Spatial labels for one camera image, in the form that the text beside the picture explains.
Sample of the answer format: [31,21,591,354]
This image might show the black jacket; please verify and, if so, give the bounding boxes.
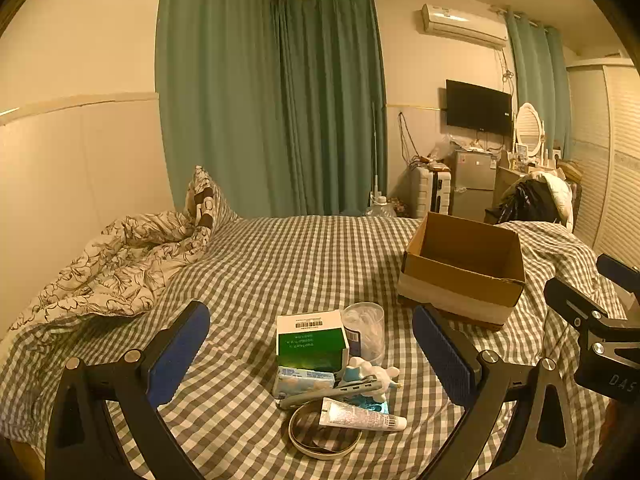
[492,177,564,225]

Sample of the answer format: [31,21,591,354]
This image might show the narrow green curtain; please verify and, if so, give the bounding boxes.
[504,11,572,162]

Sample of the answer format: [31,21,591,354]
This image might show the cardboard box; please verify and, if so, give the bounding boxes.
[397,211,527,332]

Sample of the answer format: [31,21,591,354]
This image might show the thin white pole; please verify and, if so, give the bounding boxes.
[370,102,382,202]

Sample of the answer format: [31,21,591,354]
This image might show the black wall television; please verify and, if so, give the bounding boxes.
[445,79,514,136]

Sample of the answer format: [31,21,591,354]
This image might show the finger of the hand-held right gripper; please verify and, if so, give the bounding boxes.
[596,254,640,306]
[544,276,627,347]

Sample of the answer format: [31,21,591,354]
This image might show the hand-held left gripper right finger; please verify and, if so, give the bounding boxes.
[412,304,586,480]

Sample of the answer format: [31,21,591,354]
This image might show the brown patterned cushion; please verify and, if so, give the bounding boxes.
[185,165,217,233]

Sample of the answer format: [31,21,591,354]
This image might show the grey checked bed sheet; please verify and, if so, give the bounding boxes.
[0,215,631,480]

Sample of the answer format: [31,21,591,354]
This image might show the clear plastic bag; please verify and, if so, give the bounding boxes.
[429,135,454,162]

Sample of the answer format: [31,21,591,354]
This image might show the large clear water bottle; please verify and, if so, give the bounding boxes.
[365,197,399,219]

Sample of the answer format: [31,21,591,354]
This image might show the hanging wall cables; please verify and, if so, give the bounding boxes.
[398,111,422,167]

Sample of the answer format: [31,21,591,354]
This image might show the silver small fridge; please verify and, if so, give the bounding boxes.
[451,150,498,222]

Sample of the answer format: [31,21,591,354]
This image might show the green and white carton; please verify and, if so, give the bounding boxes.
[276,308,350,372]

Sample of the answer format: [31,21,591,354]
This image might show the white ointment tube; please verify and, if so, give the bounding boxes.
[318,396,408,432]

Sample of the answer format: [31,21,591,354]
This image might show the blue tissue packet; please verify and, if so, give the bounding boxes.
[272,365,336,398]

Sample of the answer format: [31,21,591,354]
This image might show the clear cotton swab jar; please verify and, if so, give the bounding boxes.
[342,301,386,368]

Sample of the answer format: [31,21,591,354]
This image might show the white louvred wardrobe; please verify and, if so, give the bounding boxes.
[565,57,640,281]

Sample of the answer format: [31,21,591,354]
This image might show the floral white blanket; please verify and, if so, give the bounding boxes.
[0,209,216,346]

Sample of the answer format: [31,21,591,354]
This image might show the white air conditioner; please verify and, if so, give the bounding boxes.
[421,3,508,50]

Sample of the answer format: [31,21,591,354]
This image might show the small blue patterned packet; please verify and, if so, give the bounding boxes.
[350,392,389,417]

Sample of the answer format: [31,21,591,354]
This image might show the white figurine toy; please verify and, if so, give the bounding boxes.
[345,357,401,396]

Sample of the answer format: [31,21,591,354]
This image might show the white oval vanity mirror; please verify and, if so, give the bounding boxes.
[514,102,547,158]

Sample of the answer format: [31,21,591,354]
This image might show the white ribbed suitcase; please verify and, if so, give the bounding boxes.
[411,166,453,219]

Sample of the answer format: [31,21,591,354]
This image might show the wooden dressing table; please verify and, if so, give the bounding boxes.
[494,162,531,211]

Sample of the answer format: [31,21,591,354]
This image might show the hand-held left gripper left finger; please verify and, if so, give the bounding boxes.
[47,301,211,480]

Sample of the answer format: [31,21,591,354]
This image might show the white padded jacket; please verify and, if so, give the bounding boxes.
[529,171,575,232]

